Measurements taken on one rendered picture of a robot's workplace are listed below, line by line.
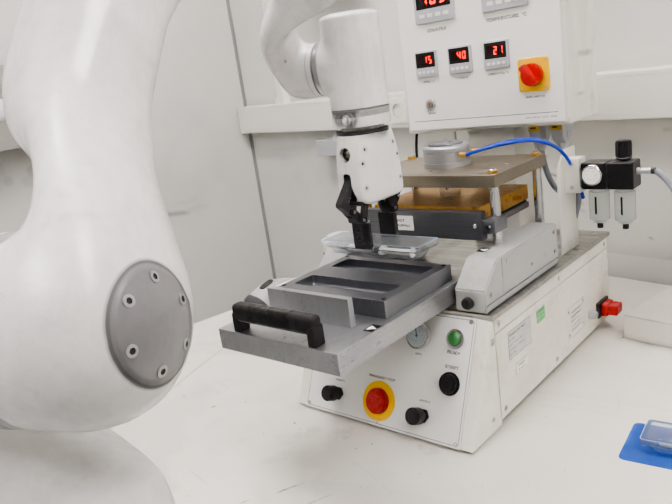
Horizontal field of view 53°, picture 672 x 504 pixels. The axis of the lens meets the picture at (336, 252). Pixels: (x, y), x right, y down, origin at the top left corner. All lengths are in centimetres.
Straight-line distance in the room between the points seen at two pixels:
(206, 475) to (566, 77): 85
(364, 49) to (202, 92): 172
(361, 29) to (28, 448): 67
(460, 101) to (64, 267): 102
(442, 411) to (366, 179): 35
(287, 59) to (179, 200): 165
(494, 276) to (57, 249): 72
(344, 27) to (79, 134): 58
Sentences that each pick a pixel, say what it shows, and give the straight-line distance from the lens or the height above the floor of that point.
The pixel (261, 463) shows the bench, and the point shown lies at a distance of 105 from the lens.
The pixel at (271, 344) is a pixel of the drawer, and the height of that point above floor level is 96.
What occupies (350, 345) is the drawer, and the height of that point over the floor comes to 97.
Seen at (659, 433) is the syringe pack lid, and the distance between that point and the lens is 102.
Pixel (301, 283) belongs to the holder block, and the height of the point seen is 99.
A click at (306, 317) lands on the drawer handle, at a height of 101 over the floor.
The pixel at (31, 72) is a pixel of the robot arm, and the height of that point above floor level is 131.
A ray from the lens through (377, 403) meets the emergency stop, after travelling 107.
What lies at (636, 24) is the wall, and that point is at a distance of 159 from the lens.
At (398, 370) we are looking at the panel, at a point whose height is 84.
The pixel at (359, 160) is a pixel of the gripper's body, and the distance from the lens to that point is 95.
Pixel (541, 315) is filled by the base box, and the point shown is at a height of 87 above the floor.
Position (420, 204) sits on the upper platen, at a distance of 113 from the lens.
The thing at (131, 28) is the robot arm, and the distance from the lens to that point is 50.
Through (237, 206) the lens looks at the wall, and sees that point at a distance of 269.
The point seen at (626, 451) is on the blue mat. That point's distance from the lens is 102.
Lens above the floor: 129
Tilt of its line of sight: 15 degrees down
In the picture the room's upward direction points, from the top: 8 degrees counter-clockwise
